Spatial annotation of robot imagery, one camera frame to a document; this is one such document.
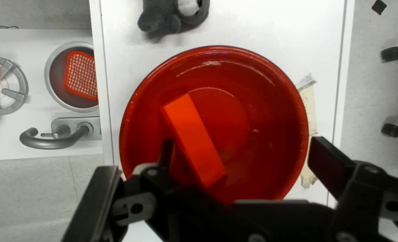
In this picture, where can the red plastic bowl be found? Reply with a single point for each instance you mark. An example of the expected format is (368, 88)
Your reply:
(250, 107)

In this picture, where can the orange mesh strainer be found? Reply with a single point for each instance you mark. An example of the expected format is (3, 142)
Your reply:
(79, 75)

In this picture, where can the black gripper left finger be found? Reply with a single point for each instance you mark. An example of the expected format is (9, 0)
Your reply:
(110, 204)

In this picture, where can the white toy cabinet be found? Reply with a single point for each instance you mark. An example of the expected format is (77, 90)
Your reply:
(301, 36)

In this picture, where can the grey plush toy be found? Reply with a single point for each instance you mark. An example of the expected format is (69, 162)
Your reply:
(161, 17)

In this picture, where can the grey toy stove burner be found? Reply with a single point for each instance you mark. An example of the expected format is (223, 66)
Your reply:
(14, 86)

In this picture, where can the orange rectangular block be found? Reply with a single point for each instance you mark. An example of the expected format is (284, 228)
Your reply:
(196, 158)

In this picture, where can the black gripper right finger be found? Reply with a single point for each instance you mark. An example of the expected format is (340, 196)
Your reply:
(364, 192)

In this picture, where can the grey toy faucet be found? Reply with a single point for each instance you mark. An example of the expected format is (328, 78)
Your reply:
(65, 133)

